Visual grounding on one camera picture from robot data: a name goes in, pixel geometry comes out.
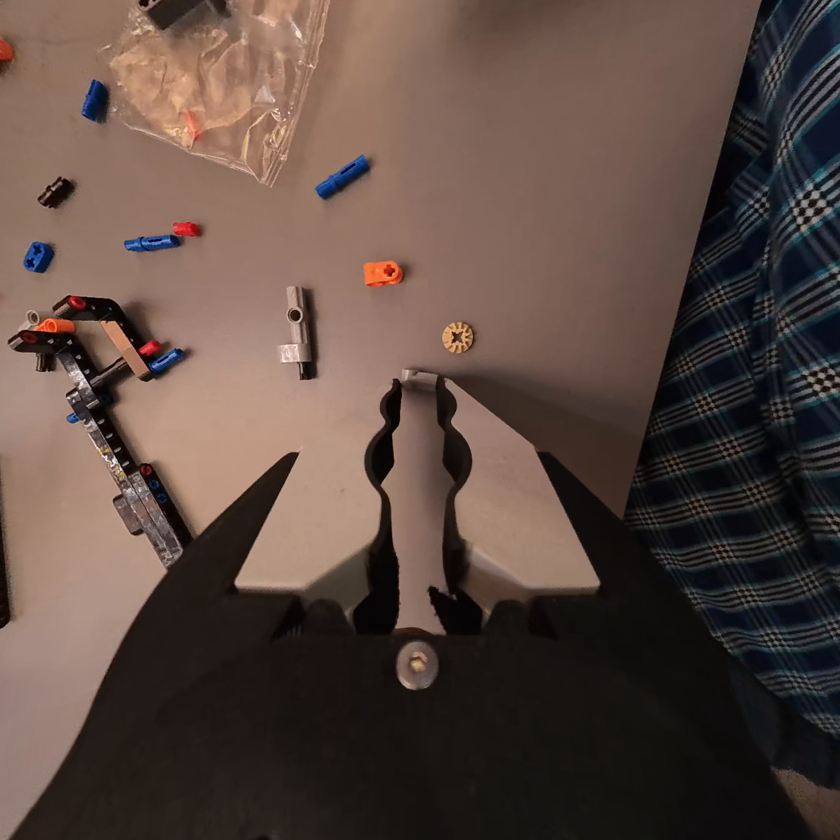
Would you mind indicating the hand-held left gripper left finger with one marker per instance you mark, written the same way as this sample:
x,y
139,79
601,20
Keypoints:
x,y
315,525

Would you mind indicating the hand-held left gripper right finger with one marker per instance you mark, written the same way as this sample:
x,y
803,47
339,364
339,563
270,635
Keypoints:
x,y
518,512

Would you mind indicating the light grey lego piece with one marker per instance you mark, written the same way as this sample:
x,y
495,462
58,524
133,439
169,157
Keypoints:
x,y
418,379

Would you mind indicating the grey lego axle connector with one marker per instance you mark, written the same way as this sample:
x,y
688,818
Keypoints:
x,y
295,321

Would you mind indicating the tan lego gear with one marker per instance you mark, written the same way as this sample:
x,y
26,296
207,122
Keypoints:
x,y
458,338

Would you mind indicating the black lego beam assembly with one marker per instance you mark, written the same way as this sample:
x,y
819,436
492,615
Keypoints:
x,y
98,420

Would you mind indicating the orange lego connector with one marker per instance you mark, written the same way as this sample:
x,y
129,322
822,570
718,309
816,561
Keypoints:
x,y
382,274

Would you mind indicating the black lego panel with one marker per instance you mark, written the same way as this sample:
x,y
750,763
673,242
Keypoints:
x,y
3,544

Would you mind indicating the long blue lego pin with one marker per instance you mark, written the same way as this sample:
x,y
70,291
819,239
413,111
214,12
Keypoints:
x,y
152,243

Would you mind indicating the small blue lego liftarm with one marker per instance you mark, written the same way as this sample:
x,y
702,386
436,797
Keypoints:
x,y
39,256

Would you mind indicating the small red lego pin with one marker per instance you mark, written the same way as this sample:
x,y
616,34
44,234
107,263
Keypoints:
x,y
191,126

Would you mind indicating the short black lego pin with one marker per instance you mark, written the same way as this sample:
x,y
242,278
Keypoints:
x,y
55,192

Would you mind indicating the dark grey lego beam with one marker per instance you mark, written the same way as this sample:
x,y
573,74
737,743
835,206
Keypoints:
x,y
184,10

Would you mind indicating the orange lego piece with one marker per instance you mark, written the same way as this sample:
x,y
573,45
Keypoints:
x,y
4,50

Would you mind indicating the blue plaid shirt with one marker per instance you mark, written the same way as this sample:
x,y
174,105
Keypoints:
x,y
754,394

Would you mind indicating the clear plastic bag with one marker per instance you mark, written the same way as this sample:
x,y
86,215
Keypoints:
x,y
223,85

